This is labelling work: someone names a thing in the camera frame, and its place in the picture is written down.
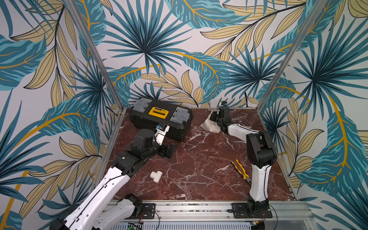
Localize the cream cloth drawstring soil bag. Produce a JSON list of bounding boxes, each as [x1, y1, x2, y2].
[[200, 117, 221, 133]]

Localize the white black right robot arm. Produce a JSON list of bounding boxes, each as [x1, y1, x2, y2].
[[210, 102, 278, 221]]

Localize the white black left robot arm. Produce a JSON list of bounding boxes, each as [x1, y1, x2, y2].
[[49, 123, 176, 230]]

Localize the white PVC tee fitting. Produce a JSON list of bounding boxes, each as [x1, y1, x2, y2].
[[150, 171, 163, 183]]

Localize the yellow black pliers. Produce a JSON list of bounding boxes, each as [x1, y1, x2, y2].
[[232, 160, 252, 185]]

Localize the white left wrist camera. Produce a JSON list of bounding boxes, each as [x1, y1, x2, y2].
[[155, 123, 170, 145]]

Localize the black toolbox yellow handle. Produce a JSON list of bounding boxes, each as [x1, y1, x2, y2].
[[129, 97, 194, 142]]

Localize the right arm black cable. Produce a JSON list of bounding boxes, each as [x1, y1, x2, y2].
[[229, 109, 278, 202]]

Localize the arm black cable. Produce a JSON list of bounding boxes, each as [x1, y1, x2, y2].
[[77, 160, 173, 230], [229, 109, 278, 202]]

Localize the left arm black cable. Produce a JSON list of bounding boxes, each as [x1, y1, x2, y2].
[[77, 160, 173, 230]]

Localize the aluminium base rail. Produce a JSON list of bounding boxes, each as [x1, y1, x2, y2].
[[68, 199, 317, 230]]

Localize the right aluminium corner post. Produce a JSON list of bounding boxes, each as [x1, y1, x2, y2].
[[256, 1, 327, 112]]

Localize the aluminium corner post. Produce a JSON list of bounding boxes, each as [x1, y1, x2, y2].
[[256, 1, 327, 112], [65, 0, 124, 111]]

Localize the left aluminium corner post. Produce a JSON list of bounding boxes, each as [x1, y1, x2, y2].
[[65, 0, 124, 111]]

